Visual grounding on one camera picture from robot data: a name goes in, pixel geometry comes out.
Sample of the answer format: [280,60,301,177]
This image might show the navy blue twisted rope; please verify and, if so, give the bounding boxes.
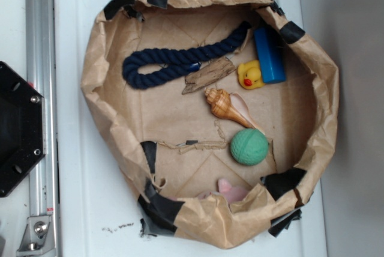
[122,20,252,90]

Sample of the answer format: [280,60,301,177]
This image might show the pink soft toy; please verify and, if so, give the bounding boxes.
[194,178,250,205]

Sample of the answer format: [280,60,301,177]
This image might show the white plastic tray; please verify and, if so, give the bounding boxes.
[55,0,327,256]

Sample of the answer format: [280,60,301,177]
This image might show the brown spiral conch shell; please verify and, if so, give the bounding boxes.
[204,88,265,134]

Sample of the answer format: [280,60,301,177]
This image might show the piece of driftwood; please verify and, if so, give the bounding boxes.
[182,56,236,95]

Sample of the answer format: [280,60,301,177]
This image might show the blue rectangular block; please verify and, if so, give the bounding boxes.
[254,27,286,84]

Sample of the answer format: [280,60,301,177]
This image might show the yellow rubber duck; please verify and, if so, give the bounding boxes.
[237,60,265,89]

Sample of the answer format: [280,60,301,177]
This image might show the brown paper bag bin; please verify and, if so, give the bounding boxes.
[81,0,339,249]

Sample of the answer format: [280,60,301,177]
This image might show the metal corner bracket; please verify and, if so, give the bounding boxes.
[16,215,56,256]

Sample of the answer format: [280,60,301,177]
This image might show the green rubber ball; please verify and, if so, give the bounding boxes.
[230,128,269,166]

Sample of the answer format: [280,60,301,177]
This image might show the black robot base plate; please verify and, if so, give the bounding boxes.
[1,62,45,198]

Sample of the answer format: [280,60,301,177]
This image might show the aluminium extrusion rail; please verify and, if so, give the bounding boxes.
[24,0,61,257]

